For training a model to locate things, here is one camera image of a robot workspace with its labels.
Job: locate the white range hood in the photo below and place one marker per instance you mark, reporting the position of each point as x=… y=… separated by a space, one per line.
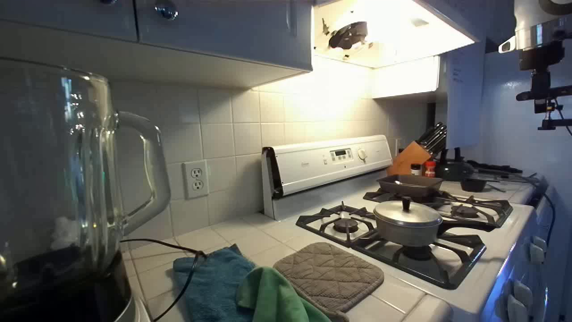
x=405 y=29

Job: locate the green cloth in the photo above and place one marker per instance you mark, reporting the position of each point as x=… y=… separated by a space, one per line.
x=275 y=298

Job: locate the black utensil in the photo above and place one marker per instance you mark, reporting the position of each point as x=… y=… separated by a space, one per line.
x=489 y=169

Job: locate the white stove knob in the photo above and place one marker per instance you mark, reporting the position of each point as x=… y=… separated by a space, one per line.
x=539 y=249
x=523 y=294

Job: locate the glass blender jar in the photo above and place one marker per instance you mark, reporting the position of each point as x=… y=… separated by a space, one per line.
x=55 y=180

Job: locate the black blender base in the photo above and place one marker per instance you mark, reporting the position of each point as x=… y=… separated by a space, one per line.
x=66 y=298

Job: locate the cream timer dial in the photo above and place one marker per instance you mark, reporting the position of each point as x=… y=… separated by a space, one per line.
x=364 y=156

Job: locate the round metal cabinet knob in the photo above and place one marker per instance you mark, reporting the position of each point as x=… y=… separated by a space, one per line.
x=168 y=8

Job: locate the red bottle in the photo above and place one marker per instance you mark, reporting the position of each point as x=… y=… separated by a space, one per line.
x=430 y=169

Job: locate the silver pot lid black knob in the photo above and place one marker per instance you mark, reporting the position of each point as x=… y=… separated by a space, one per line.
x=405 y=212

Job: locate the wooden knife block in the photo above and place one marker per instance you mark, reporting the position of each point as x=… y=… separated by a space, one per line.
x=409 y=160

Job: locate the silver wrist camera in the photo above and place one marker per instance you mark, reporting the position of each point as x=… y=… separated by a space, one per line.
x=509 y=45

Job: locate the blue towel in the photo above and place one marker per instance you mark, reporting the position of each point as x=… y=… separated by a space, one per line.
x=209 y=287

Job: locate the black camera on stand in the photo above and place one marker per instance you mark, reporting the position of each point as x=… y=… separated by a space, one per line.
x=546 y=94

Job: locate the grey upper cabinet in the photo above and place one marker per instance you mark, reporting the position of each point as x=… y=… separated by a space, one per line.
x=227 y=29

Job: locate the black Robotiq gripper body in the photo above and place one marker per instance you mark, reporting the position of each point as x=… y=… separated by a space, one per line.
x=541 y=56

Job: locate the white wall outlet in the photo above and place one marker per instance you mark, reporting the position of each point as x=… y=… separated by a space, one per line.
x=196 y=180

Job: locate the black lidded pan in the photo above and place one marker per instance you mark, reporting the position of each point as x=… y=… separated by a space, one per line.
x=457 y=169

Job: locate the white gas stove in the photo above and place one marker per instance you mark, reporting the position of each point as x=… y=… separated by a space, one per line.
x=311 y=164

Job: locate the silver metal pot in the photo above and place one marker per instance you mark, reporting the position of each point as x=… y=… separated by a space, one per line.
x=412 y=235

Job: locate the grey burner cap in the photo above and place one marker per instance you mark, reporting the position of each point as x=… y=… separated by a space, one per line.
x=346 y=226

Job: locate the grey quilted pot holder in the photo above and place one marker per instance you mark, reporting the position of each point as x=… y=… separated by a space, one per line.
x=328 y=278

